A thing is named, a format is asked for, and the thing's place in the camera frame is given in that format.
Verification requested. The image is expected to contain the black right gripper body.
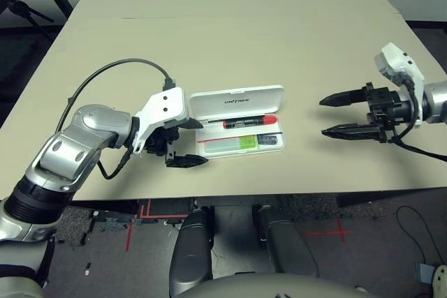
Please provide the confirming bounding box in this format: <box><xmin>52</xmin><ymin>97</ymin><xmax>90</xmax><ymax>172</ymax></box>
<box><xmin>362</xmin><ymin>82</ymin><xmax>420</xmax><ymax>144</ymax></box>

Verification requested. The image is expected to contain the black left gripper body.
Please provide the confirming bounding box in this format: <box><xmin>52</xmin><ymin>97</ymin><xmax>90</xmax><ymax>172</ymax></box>
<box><xmin>145</xmin><ymin>126</ymin><xmax>181</xmax><ymax>165</ymax></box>

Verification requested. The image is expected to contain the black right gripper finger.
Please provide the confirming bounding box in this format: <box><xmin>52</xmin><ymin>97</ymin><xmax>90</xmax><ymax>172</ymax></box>
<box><xmin>318</xmin><ymin>89</ymin><xmax>368</xmax><ymax>108</ymax></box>
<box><xmin>321</xmin><ymin>122</ymin><xmax>383</xmax><ymax>143</ymax></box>

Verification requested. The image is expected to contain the black marker with red cap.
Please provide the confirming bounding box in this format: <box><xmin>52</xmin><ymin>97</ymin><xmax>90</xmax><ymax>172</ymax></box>
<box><xmin>205</xmin><ymin>114</ymin><xmax>279</xmax><ymax>130</ymax></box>

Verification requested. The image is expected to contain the white hard pencil case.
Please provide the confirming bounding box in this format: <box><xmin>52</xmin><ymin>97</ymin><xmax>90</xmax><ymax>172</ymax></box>
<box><xmin>188</xmin><ymin>84</ymin><xmax>288</xmax><ymax>160</ymax></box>

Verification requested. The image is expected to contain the green and white eraser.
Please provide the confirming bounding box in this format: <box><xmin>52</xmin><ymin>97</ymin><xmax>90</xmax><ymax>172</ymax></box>
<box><xmin>204</xmin><ymin>135</ymin><xmax>260</xmax><ymax>153</ymax></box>

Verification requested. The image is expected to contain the small dark sharpener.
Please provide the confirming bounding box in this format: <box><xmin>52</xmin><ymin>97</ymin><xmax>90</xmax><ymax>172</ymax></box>
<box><xmin>256</xmin><ymin>133</ymin><xmax>279</xmax><ymax>146</ymax></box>

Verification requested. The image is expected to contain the dark grey left robot leg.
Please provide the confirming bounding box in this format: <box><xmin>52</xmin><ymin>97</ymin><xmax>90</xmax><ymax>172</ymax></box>
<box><xmin>168</xmin><ymin>207</ymin><xmax>216</xmax><ymax>297</ymax></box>

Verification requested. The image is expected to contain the dark grey robot leg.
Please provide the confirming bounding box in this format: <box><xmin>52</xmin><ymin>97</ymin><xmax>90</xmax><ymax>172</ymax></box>
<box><xmin>253</xmin><ymin>205</ymin><xmax>321</xmax><ymax>280</ymax></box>
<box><xmin>168</xmin><ymin>207</ymin><xmax>216</xmax><ymax>297</ymax></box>

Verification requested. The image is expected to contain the dark grey right robot leg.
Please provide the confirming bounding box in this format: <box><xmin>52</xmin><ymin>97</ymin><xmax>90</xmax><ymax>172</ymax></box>
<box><xmin>253</xmin><ymin>205</ymin><xmax>321</xmax><ymax>280</ymax></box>

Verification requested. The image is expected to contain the grey robot torso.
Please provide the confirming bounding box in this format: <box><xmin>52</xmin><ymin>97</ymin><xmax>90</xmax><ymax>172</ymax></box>
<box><xmin>174</xmin><ymin>274</ymin><xmax>381</xmax><ymax>298</ymax></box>

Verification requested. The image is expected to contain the blue grey floor box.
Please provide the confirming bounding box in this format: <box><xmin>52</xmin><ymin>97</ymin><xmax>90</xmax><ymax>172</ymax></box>
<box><xmin>415</xmin><ymin>261</ymin><xmax>436</xmax><ymax>283</ymax></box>

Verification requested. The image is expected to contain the beige floor object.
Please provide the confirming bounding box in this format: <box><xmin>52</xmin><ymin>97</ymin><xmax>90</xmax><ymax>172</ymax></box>
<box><xmin>431</xmin><ymin>265</ymin><xmax>447</xmax><ymax>298</ymax></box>

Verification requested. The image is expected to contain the black tripod stand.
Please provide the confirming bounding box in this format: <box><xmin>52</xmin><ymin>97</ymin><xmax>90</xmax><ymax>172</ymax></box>
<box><xmin>0</xmin><ymin>0</ymin><xmax>55</xmax><ymax>39</ymax></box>

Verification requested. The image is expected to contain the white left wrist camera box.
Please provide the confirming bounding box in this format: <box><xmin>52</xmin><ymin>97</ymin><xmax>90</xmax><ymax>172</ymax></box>
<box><xmin>131</xmin><ymin>87</ymin><xmax>191</xmax><ymax>156</ymax></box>

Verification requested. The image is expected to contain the black table frame bar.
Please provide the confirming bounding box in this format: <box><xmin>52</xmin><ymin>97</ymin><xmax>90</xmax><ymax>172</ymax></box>
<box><xmin>193</xmin><ymin>193</ymin><xmax>377</xmax><ymax>209</ymax></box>

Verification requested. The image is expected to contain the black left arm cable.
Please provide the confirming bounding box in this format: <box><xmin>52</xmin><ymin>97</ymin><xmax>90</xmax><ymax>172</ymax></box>
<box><xmin>57</xmin><ymin>58</ymin><xmax>175</xmax><ymax>181</ymax></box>

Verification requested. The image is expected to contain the thin black floor cable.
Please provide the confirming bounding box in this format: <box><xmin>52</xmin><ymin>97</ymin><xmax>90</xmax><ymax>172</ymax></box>
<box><xmin>396</xmin><ymin>205</ymin><xmax>441</xmax><ymax>265</ymax></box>

